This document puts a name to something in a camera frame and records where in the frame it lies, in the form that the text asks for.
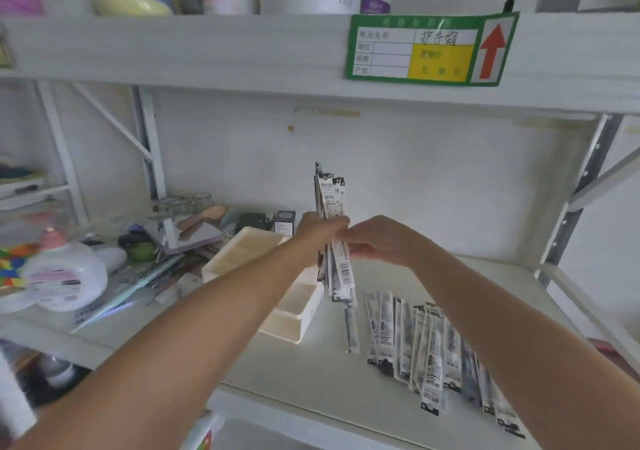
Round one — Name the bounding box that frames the green shelf label card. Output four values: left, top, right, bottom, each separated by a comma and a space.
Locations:
343, 11, 521, 87

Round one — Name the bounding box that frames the colourful toy block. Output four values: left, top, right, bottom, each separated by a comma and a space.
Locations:
0, 244, 40, 296

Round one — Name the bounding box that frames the white bottle with pink cap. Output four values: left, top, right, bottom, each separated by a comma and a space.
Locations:
19, 229, 109, 314

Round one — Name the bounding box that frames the person's right hand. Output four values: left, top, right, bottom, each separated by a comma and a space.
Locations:
336, 215, 435, 271

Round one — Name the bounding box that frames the bundle of pen refill packets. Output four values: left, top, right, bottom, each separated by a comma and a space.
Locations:
313, 161, 359, 308

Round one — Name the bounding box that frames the white divided plastic tray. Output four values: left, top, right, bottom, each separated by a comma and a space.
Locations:
201, 226, 325, 344

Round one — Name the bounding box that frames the row of pen refill packets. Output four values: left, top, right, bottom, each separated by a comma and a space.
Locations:
363, 290, 527, 440

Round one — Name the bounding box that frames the single pen refill packet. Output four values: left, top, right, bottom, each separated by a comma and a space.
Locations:
342, 304, 362, 355

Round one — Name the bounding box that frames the person's right forearm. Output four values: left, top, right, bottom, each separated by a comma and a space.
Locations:
407, 252, 640, 450

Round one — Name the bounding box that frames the white metal shelf rack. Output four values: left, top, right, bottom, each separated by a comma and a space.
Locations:
0, 0, 640, 450

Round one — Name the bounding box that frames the green round object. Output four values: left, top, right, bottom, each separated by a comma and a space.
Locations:
127, 241, 155, 262

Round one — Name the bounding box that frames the black case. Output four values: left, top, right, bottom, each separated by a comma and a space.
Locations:
234, 211, 269, 232

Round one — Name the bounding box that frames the spiral notebook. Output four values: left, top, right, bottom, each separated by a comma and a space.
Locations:
70, 253, 187, 334

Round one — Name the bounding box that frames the person's left forearm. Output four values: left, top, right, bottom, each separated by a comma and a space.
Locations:
0, 237, 321, 450

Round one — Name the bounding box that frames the person's left hand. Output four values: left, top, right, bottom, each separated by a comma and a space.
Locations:
294, 211, 351, 268

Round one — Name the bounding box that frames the small black box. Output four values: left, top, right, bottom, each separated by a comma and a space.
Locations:
270, 210, 297, 238

